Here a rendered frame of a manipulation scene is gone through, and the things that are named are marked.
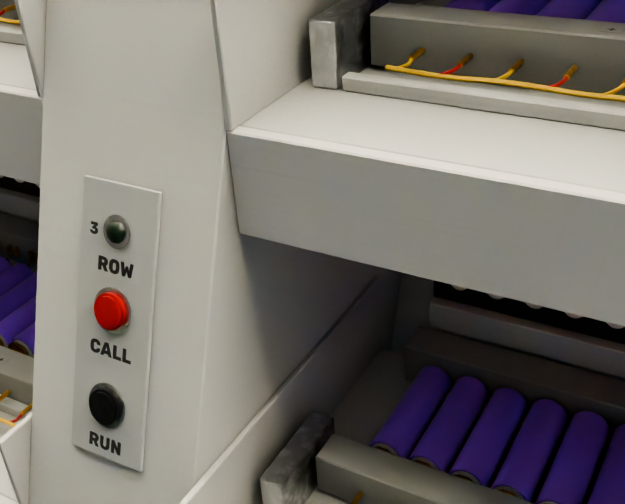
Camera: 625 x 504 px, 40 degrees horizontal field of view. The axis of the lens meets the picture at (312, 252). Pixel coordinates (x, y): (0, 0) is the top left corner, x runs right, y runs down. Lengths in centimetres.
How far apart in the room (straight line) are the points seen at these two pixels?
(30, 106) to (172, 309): 11
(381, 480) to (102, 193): 18
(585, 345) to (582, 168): 18
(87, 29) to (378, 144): 13
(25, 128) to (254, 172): 12
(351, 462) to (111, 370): 12
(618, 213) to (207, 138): 15
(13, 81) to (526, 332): 28
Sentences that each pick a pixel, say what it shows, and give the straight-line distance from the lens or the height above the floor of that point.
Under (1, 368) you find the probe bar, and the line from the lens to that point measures 51.
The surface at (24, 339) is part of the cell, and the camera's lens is 53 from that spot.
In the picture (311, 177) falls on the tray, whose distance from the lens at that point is 31.
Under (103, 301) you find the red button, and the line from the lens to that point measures 37.
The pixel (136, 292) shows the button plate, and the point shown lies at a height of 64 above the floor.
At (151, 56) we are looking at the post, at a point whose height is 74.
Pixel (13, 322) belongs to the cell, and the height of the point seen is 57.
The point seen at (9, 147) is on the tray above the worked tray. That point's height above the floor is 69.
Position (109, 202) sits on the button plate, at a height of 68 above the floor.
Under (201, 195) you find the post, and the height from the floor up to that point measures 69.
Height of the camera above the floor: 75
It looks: 14 degrees down
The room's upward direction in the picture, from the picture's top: 7 degrees clockwise
